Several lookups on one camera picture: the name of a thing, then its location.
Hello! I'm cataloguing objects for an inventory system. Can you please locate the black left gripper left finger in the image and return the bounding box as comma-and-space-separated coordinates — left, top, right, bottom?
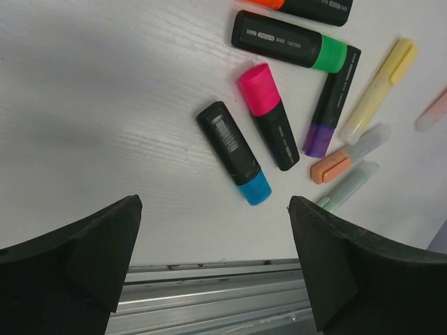
1, 195, 142, 334

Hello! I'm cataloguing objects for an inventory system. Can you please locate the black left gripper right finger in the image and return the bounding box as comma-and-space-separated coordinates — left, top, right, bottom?
288, 196, 446, 334

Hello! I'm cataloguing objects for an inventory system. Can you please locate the pastel green highlighter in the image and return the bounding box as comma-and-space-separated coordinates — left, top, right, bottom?
316, 161, 379, 214

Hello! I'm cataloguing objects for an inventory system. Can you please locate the black highlighter blue tip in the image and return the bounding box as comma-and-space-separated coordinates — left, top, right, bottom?
196, 101, 272, 206

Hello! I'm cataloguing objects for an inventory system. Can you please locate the black highlighter purple tip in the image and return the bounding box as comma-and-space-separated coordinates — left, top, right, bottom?
303, 45, 361, 158

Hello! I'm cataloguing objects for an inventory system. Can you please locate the black highlighter pink tip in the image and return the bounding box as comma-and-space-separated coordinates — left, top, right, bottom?
237, 63, 300, 172

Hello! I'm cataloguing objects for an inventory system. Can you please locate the pastel pink orange highlighter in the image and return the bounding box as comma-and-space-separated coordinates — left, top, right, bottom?
415, 91, 446, 133

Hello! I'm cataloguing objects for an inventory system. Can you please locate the pastel yellow highlighter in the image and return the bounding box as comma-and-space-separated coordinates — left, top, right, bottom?
339, 38, 418, 145

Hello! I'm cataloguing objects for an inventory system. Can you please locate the black highlighter green cap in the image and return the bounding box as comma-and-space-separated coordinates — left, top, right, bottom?
230, 10, 348, 73

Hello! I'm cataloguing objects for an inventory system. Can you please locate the black highlighter orange cap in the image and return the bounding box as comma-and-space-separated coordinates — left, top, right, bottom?
249, 0, 353, 27

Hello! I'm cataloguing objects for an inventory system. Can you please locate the aluminium front rail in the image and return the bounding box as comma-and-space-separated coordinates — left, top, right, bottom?
105, 259, 317, 334

